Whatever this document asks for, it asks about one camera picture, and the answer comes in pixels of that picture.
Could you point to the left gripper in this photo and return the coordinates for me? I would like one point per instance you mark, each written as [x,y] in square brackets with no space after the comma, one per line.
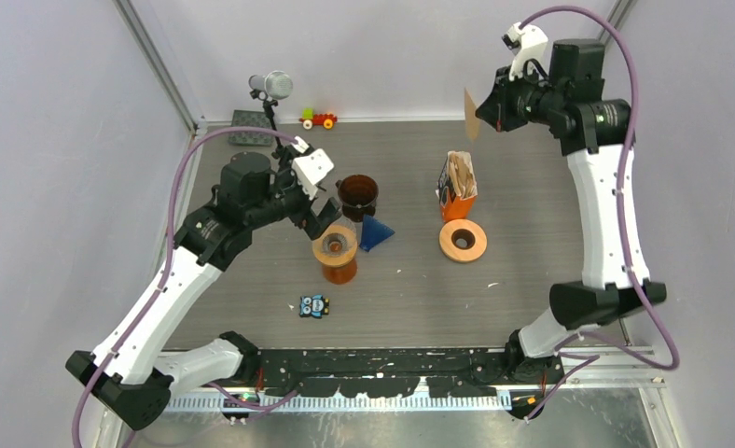
[315,223]

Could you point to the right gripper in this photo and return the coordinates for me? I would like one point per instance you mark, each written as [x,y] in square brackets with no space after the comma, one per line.
[493,110]

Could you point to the brown paper coffee filter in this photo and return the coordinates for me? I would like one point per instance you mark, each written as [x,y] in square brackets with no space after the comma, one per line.
[472,125]

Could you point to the clear glass dripper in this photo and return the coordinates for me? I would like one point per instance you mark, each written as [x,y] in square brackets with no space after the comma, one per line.
[339,239]

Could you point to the blue plastic dripper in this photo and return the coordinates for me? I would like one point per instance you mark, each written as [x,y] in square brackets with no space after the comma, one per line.
[374,232]

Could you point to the amber glass carafe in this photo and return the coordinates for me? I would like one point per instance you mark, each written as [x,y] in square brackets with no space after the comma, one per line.
[340,275]

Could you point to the orange coffee filter box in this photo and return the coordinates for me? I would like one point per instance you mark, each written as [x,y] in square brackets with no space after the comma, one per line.
[457,187]

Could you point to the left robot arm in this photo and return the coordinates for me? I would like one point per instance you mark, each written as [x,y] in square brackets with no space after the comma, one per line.
[126,372]

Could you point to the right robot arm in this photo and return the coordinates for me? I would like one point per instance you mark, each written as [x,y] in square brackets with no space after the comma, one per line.
[591,130]

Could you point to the blue owl sticker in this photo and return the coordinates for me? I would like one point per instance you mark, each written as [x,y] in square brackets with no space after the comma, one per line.
[315,306]

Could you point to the colourful toy car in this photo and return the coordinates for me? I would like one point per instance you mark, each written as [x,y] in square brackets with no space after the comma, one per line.
[309,119]

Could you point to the dark grey studded plate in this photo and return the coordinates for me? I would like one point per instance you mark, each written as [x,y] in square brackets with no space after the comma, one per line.
[256,119]

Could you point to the silver microphone on tripod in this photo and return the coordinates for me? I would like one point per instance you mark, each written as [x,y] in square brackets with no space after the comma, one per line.
[270,89]

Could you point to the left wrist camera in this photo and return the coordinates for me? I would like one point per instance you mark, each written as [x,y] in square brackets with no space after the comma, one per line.
[311,166]

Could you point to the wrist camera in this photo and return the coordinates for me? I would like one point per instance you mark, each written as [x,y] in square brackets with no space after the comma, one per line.
[311,166]
[526,42]

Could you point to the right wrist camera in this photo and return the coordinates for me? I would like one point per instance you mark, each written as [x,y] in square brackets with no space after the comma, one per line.
[526,42]

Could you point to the wooden ring stand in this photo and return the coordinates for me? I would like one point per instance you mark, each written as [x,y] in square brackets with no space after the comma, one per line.
[462,240]

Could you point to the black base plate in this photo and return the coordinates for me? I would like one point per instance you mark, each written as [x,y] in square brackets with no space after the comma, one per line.
[395,372]

